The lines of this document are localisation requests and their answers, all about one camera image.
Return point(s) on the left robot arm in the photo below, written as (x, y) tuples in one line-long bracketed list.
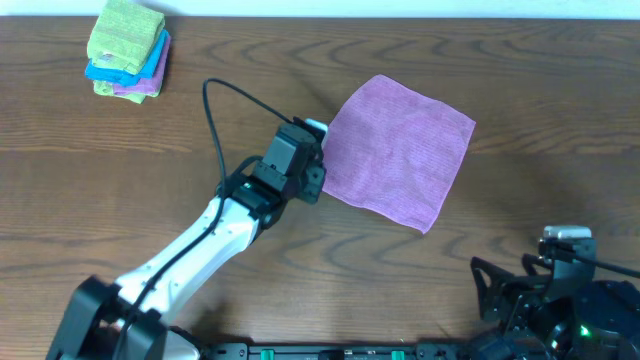
[(132, 317)]

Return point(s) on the blue folded cloth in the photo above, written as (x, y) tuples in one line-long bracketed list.
[(124, 78)]

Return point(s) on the purple microfiber cloth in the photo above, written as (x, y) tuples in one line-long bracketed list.
[(396, 152)]

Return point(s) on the green folded cloth at bottom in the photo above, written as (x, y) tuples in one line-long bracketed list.
[(107, 90)]

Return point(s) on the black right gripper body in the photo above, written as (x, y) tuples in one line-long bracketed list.
[(507, 292)]

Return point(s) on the green folded cloth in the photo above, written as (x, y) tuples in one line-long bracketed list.
[(124, 35), (107, 90)]

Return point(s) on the green folded cloth on top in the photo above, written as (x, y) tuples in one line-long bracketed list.
[(124, 35)]

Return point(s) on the purple folded cloth in stack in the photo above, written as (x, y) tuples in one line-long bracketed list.
[(162, 56)]

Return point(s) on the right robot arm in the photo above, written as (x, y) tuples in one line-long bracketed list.
[(601, 322)]

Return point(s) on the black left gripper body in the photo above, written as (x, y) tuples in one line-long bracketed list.
[(314, 176)]

